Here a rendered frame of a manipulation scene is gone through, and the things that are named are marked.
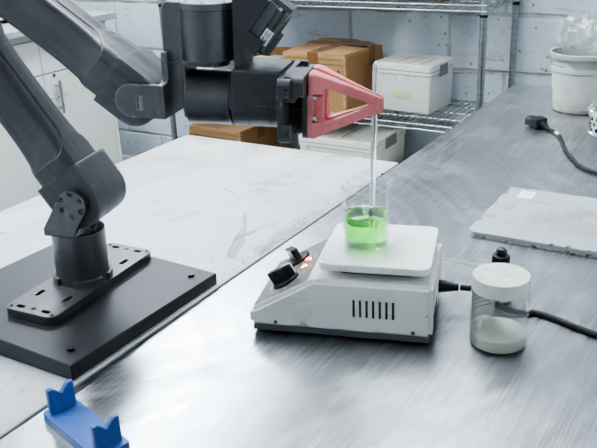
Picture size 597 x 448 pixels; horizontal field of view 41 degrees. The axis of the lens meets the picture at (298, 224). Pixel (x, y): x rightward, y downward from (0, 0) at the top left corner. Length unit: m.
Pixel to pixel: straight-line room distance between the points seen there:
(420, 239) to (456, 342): 0.12
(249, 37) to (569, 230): 0.55
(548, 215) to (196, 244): 0.50
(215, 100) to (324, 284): 0.22
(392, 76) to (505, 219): 2.01
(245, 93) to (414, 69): 2.30
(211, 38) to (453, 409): 0.43
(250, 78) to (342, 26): 2.76
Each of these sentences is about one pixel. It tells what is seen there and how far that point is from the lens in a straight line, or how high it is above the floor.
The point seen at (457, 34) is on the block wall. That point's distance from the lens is 3.36.
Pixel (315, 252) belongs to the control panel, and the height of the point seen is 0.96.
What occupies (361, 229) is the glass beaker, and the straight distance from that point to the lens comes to 0.86.
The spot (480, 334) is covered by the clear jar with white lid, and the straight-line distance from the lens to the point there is 0.86.
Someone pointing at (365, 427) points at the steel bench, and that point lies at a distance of 0.75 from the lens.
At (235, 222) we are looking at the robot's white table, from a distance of 1.21.
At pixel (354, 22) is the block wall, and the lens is 3.54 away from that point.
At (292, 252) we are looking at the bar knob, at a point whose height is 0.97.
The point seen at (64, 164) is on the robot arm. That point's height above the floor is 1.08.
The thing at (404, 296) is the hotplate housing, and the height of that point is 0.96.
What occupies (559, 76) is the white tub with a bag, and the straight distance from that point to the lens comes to 1.80.
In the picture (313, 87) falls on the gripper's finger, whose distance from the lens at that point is 0.81.
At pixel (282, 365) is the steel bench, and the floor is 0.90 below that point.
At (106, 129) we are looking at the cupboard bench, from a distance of 3.95.
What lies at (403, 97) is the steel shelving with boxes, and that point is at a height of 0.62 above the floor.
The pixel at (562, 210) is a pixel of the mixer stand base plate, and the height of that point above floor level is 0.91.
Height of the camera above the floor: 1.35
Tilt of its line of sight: 22 degrees down
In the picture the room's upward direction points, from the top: 3 degrees counter-clockwise
